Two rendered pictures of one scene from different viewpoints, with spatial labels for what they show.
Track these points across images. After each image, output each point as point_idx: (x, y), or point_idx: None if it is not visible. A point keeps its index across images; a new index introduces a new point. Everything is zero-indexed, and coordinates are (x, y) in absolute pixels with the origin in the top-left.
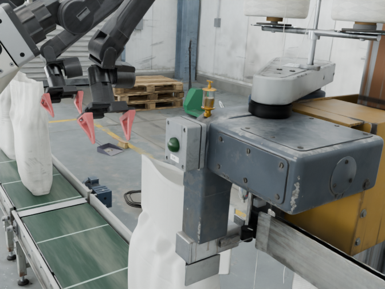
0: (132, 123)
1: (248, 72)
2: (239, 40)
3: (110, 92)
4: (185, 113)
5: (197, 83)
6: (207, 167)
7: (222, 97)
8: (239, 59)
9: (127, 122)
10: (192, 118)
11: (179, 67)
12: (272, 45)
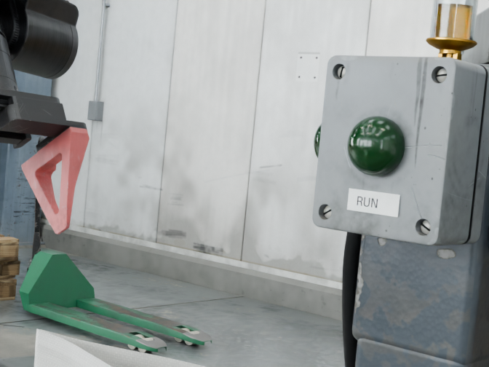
0: (77, 173)
1: (168, 221)
2: (148, 150)
3: (8, 65)
4: (25, 312)
5: (46, 248)
6: (486, 240)
7: (109, 279)
8: (148, 193)
9: (51, 178)
10: (44, 324)
11: (1, 210)
12: (225, 162)
